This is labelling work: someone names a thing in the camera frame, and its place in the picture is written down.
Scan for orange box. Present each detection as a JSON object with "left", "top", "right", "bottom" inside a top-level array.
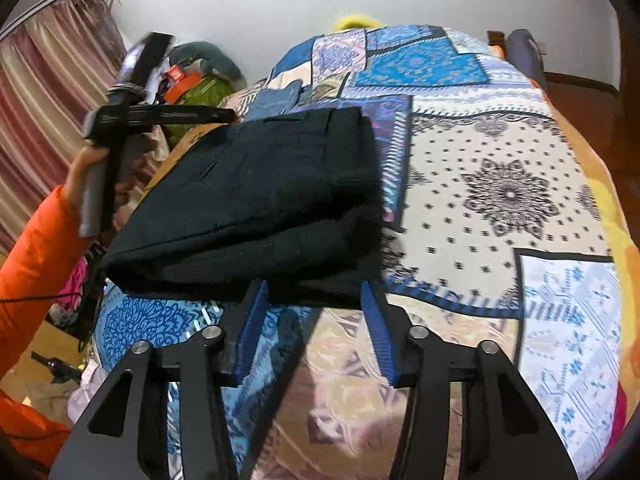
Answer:
[{"left": 164, "top": 66, "right": 207, "bottom": 104}]

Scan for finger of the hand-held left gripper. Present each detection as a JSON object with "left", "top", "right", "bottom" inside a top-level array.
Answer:
[{"left": 149, "top": 105, "right": 237, "bottom": 126}]

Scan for green laundry hamper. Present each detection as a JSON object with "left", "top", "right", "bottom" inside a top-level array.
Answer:
[{"left": 164, "top": 77, "right": 237, "bottom": 147}]

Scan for grey pillow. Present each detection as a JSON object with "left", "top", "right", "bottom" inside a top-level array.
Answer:
[{"left": 170, "top": 40, "right": 247, "bottom": 87}]

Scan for white curtain rail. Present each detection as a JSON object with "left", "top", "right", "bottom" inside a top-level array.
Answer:
[{"left": 0, "top": 0, "right": 103, "bottom": 37}]

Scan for person's left hand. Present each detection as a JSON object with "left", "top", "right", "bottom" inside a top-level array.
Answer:
[{"left": 66, "top": 131, "right": 158, "bottom": 235}]

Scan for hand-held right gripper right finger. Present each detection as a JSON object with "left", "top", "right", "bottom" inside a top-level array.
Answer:
[{"left": 359, "top": 280, "right": 582, "bottom": 480}]

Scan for white crumpled cloth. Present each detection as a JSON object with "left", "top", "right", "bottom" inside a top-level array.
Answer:
[{"left": 67, "top": 359, "right": 117, "bottom": 427}]

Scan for person's left forearm orange sleeve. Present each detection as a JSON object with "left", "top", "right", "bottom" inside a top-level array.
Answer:
[{"left": 0, "top": 184, "right": 90, "bottom": 382}]

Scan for grey purple chair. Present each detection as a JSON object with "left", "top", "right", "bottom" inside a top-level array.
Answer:
[{"left": 506, "top": 28, "right": 549, "bottom": 92}]

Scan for patchwork blanket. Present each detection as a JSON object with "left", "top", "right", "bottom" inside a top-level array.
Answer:
[{"left": 94, "top": 24, "right": 629, "bottom": 480}]

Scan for striped brown curtain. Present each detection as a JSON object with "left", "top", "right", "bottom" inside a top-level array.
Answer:
[{"left": 0, "top": 0, "right": 129, "bottom": 257}]

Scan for black pants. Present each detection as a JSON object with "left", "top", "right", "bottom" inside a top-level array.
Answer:
[{"left": 101, "top": 106, "right": 387, "bottom": 307}]

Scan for person's orange jacket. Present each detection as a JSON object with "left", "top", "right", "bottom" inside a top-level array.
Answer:
[{"left": 0, "top": 392, "right": 72, "bottom": 468}]

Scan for blue jeans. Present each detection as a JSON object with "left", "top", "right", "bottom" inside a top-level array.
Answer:
[{"left": 244, "top": 82, "right": 307, "bottom": 122}]

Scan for yellow foam tube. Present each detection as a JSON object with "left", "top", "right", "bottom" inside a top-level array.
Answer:
[{"left": 333, "top": 14, "right": 387, "bottom": 31}]

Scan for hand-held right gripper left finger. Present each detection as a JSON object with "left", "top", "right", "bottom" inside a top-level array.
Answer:
[{"left": 47, "top": 279, "right": 271, "bottom": 480}]

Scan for pink clothing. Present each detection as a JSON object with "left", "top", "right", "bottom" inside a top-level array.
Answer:
[{"left": 59, "top": 259, "right": 102, "bottom": 312}]

